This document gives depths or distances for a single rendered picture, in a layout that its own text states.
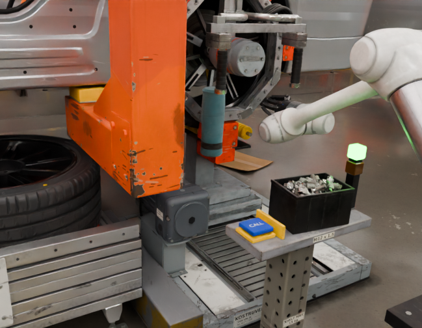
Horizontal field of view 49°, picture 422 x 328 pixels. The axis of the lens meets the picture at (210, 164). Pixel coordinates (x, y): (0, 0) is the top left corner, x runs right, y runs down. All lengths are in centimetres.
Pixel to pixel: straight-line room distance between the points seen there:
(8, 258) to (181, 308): 55
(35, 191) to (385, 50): 104
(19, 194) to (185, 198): 54
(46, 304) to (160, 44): 82
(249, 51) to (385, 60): 65
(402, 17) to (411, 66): 294
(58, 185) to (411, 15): 326
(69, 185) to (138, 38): 54
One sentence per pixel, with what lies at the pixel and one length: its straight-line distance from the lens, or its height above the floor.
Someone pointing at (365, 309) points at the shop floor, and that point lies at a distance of 188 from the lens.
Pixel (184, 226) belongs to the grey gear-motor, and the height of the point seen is 30.
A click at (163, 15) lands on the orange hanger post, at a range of 124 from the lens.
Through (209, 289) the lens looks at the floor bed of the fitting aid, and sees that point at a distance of 171.
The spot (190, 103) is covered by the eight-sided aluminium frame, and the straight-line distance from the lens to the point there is 181.
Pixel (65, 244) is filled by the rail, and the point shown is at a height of 38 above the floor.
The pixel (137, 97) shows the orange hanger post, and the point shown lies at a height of 81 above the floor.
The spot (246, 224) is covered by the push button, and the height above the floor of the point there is 48.
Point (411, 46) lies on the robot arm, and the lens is 128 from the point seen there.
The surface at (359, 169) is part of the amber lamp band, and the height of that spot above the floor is 59.
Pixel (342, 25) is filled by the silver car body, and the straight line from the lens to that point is 239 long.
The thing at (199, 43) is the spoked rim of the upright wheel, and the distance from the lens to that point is 191.
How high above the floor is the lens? 107
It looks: 20 degrees down
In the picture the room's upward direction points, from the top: 3 degrees clockwise
